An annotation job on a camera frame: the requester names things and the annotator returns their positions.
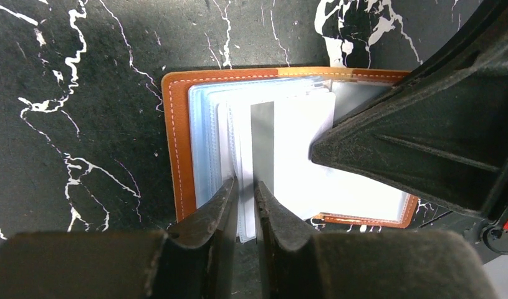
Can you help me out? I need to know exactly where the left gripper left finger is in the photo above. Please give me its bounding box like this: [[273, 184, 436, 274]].
[[0, 178, 239, 298]]

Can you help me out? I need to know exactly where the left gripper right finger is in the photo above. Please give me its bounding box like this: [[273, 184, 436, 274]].
[[254, 182, 497, 298]]

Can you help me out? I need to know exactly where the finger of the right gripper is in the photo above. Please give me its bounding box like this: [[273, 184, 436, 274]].
[[311, 1, 508, 218]]

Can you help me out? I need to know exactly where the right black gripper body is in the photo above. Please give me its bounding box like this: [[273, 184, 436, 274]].
[[465, 167, 508, 263]]

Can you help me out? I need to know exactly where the brown leather card holder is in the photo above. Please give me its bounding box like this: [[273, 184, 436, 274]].
[[161, 67, 419, 242]]

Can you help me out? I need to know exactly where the white credit card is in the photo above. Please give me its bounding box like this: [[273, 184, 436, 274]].
[[250, 92, 417, 227]]

